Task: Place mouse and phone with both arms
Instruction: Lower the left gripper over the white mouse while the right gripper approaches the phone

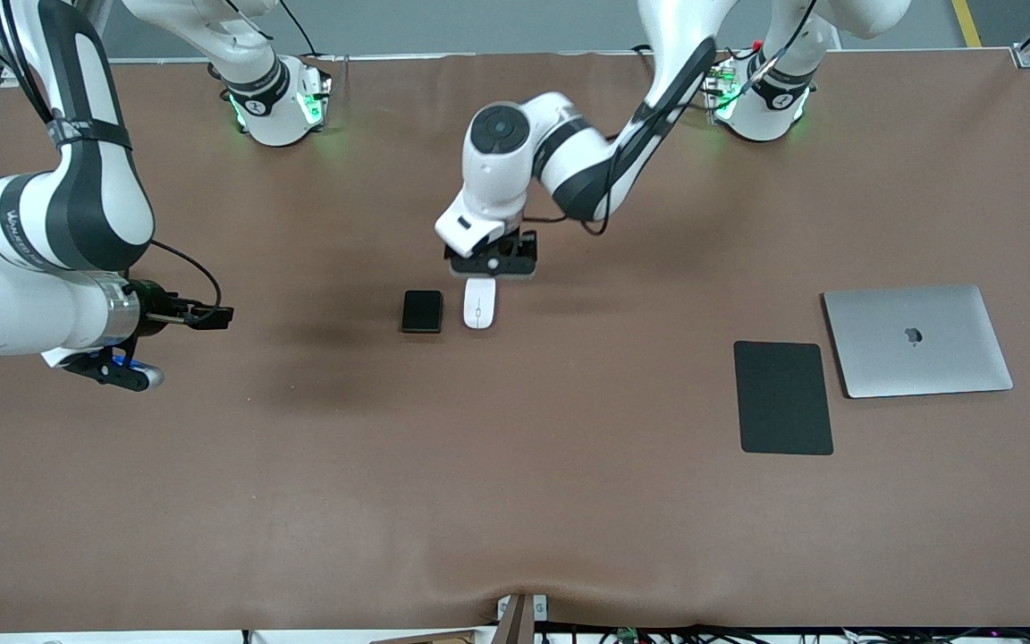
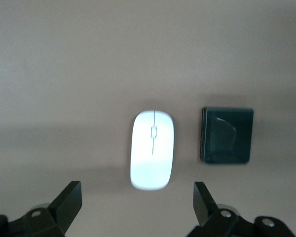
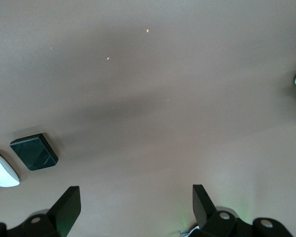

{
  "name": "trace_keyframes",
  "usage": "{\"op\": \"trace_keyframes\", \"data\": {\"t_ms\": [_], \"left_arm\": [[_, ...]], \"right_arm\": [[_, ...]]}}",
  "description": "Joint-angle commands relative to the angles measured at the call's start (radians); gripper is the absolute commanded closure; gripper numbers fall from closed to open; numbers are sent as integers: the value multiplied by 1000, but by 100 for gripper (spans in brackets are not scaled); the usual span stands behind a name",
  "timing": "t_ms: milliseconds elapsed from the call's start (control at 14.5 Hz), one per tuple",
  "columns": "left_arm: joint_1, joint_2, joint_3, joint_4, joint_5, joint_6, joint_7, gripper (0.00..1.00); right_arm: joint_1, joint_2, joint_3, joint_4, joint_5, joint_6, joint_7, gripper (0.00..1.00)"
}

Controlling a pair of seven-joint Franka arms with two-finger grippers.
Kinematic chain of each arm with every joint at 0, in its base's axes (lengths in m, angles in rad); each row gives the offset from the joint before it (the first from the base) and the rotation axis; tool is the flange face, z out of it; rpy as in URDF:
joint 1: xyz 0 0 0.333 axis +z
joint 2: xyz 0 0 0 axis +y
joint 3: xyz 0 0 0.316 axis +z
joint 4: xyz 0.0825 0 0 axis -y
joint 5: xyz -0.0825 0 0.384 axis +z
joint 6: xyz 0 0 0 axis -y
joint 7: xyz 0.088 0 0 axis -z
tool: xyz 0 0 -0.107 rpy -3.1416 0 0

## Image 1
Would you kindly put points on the white computer mouse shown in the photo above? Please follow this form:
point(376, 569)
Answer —
point(479, 306)

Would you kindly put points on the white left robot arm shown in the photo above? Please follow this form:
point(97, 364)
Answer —
point(569, 152)

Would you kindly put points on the brown table mat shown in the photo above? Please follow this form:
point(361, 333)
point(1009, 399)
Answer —
point(515, 465)

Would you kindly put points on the brown camera mount post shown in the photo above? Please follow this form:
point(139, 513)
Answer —
point(517, 624)

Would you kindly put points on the silver laptop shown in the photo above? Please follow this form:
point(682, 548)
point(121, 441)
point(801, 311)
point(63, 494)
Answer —
point(917, 344)

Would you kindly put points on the black mouse pad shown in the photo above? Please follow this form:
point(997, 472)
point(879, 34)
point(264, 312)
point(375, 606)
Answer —
point(783, 398)

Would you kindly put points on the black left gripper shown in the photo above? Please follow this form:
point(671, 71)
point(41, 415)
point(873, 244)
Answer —
point(521, 243)

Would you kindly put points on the black phone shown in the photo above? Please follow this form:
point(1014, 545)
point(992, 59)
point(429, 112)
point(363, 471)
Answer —
point(423, 311)

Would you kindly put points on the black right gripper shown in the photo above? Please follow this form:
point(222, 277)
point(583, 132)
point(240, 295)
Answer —
point(152, 300)

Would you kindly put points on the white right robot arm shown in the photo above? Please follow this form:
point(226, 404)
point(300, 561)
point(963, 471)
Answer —
point(77, 224)

